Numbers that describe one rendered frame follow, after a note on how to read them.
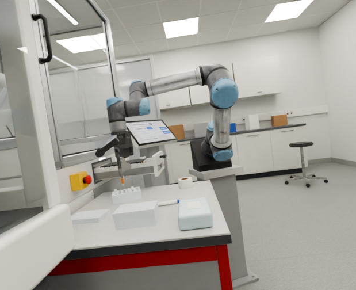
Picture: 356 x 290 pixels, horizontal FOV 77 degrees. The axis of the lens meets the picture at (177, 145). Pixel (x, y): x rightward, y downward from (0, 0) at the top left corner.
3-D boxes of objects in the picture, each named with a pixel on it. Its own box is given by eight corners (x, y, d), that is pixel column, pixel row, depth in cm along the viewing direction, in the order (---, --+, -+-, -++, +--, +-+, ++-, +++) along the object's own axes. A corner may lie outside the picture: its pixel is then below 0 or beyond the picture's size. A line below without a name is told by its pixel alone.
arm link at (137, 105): (148, 89, 105) (124, 92, 104) (148, 104, 98) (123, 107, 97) (150, 103, 111) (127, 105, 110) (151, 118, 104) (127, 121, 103)
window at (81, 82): (122, 144, 178) (104, 21, 173) (58, 157, 93) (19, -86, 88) (121, 144, 178) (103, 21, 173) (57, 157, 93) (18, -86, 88)
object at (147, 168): (161, 166, 143) (160, 156, 142) (154, 173, 117) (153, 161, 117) (100, 173, 145) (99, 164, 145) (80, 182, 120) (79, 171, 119)
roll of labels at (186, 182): (177, 189, 108) (176, 180, 107) (180, 185, 114) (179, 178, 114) (191, 187, 106) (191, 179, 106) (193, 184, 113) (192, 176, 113)
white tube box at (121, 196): (140, 194, 107) (139, 186, 107) (141, 198, 99) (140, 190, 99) (113, 199, 104) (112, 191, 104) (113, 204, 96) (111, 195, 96)
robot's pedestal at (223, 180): (234, 257, 177) (222, 161, 173) (259, 279, 148) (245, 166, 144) (199, 268, 168) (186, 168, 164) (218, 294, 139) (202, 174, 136)
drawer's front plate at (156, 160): (164, 167, 144) (162, 150, 144) (158, 176, 115) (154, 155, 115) (161, 167, 144) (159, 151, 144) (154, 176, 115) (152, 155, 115)
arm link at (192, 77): (224, 52, 108) (125, 76, 111) (230, 64, 101) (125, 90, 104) (224, 73, 117) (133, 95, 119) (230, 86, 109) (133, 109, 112)
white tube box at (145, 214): (159, 214, 76) (157, 199, 75) (156, 225, 67) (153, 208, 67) (122, 219, 76) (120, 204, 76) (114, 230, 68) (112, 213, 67)
